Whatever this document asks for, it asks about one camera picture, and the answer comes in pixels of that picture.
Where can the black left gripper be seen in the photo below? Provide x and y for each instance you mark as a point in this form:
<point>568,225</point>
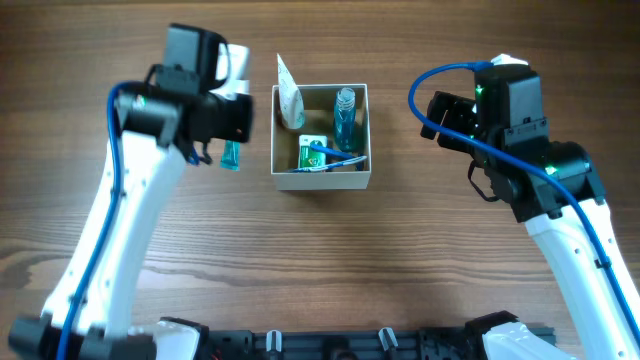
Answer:
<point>240,125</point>

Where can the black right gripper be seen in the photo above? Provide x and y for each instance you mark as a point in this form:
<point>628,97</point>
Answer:
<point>458,108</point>

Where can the Colgate toothpaste tube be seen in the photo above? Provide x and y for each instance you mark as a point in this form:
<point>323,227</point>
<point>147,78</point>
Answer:
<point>230,156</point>

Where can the white lotion tube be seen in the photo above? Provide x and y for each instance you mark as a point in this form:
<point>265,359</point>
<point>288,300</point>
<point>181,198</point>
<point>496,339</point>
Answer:
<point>290,98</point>

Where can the green white soap packet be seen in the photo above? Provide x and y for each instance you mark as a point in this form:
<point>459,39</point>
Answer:
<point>307,156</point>

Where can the blue disposable razor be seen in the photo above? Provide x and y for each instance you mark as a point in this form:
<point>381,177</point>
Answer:
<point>329,152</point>

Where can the blue Listerine mouthwash bottle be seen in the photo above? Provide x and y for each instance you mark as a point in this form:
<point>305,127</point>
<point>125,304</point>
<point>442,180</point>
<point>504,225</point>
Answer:
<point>345,120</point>

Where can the blue white toothbrush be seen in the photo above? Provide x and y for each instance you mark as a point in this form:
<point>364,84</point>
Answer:
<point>326,167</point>

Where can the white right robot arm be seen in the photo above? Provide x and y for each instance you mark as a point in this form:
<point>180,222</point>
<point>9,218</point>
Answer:
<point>553,190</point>

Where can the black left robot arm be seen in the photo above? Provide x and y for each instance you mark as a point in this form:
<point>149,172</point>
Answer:
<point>151,132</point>

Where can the white cardboard box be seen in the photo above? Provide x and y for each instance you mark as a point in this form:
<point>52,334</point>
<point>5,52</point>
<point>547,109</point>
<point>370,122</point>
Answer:
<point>318,100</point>

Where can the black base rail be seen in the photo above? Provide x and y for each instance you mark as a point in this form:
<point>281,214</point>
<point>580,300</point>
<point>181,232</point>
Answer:
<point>423,344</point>

